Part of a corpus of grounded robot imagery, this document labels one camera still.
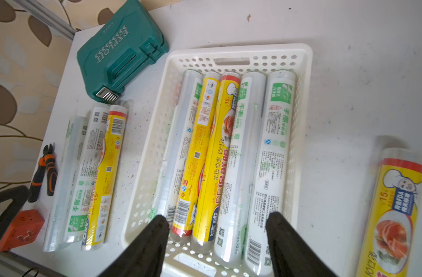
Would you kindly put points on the white plastic perforated basket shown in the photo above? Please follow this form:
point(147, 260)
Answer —
point(296, 57)

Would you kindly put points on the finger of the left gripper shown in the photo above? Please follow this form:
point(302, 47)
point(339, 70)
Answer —
point(18, 196)

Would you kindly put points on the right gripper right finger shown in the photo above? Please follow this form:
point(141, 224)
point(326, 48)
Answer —
point(290, 255)

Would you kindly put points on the red oval label wrap roll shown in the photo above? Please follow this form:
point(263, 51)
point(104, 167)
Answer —
point(179, 139)

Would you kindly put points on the red square block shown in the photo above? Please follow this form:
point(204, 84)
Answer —
point(23, 230)

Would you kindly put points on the white green wrap roll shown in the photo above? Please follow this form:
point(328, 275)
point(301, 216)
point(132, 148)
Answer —
point(270, 169)

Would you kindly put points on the grape print wrap roll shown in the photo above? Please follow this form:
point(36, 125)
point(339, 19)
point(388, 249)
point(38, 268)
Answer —
point(68, 164)

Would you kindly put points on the clear green label wrap roll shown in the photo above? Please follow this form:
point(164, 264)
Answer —
point(234, 208)

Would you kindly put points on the orange handled pliers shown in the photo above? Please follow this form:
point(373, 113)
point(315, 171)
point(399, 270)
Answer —
point(46, 173)

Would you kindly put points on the yellow PE wrap roll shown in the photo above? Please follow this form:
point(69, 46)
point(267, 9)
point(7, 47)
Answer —
point(183, 221)

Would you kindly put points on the yellow wrap roll chef label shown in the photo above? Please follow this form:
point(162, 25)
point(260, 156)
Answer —
point(212, 185)

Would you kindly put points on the yellow wrap roll group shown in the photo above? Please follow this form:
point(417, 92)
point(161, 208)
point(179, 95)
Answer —
point(101, 199)

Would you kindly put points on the white text wrap roll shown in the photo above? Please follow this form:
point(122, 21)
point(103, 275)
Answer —
point(86, 174)

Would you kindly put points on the green plastic tool case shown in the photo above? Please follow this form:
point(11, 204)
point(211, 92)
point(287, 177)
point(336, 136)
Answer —
point(119, 51)

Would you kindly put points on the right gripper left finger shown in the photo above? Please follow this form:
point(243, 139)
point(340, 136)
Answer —
point(144, 257)

